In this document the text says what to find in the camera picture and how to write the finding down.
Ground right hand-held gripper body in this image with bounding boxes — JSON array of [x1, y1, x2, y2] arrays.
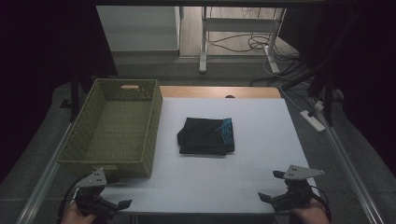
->
[[270, 164, 325, 214]]

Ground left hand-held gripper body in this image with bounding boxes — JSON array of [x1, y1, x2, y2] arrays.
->
[[74, 168, 120, 220]]

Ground green woven basket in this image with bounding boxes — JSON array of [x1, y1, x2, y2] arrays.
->
[[56, 77, 163, 180]]

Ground black shorts blue stripes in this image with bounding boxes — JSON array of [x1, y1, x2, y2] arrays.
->
[[177, 117, 235, 157]]

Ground person's right hand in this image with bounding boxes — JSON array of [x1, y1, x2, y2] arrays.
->
[[289, 198, 331, 224]]

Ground person's left hand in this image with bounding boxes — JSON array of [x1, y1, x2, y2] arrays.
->
[[61, 202, 97, 224]]

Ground white table mat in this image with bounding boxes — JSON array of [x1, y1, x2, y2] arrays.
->
[[101, 97, 320, 215]]

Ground white power strip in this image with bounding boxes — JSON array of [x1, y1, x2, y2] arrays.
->
[[299, 109, 327, 133]]

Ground black stand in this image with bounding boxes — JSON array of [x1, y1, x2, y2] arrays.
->
[[69, 74, 82, 123], [321, 70, 334, 127]]

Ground wooden table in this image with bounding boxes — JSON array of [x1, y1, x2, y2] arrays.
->
[[159, 86, 282, 100]]

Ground dark curtain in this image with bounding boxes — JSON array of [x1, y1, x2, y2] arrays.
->
[[278, 0, 396, 178], [0, 0, 119, 185]]

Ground white cabinet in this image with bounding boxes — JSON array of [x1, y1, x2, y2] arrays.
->
[[95, 6, 182, 52]]

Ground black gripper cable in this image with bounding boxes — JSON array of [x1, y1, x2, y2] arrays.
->
[[56, 178, 87, 223], [309, 185, 332, 222]]

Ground metal rail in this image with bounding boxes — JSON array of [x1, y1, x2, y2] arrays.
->
[[15, 123, 73, 224], [311, 101, 387, 224]]

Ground white power cable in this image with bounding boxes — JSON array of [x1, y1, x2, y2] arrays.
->
[[279, 85, 310, 115]]

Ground tangle of floor cables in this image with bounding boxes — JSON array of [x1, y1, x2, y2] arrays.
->
[[206, 32, 301, 63]]

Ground white desk frame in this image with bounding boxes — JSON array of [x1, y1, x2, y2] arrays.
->
[[198, 6, 288, 75]]

